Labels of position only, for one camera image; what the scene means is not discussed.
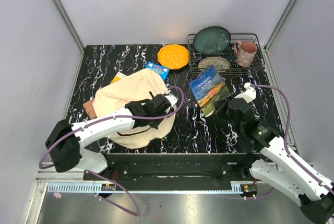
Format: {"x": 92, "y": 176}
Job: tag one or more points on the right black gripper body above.
{"x": 223, "y": 108}

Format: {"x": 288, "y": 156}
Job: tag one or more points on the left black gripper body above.
{"x": 155, "y": 124}

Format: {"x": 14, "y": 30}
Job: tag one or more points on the beige canvas backpack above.
{"x": 132, "y": 92}

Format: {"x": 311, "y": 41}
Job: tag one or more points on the blue treehouse book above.
{"x": 161, "y": 70}

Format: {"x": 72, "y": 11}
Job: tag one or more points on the Animal Farm book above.
{"x": 209, "y": 88}

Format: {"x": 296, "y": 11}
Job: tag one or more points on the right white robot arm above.
{"x": 295, "y": 178}

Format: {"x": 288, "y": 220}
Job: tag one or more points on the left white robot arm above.
{"x": 66, "y": 143}

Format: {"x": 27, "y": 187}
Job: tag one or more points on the yellow illustrated book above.
{"x": 118, "y": 77}

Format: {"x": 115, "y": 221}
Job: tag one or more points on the beige patterned plate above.
{"x": 219, "y": 63}

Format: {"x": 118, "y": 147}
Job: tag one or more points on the orange polka dot plate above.
{"x": 173, "y": 56}

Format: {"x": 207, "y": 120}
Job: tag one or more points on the pink patterned mug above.
{"x": 245, "y": 53}

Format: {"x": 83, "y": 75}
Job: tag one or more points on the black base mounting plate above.
{"x": 126, "y": 167}

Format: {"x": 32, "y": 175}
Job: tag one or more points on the brown leather wallet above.
{"x": 88, "y": 107}

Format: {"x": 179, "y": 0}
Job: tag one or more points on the dark teal plate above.
{"x": 212, "y": 40}

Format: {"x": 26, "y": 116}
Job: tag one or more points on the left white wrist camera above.
{"x": 172, "y": 100}

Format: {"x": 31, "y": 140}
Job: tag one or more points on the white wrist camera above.
{"x": 249, "y": 94}
{"x": 172, "y": 100}

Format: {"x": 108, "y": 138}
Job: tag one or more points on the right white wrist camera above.
{"x": 249, "y": 94}

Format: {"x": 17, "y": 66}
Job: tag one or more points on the black wire dish rack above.
{"x": 228, "y": 54}

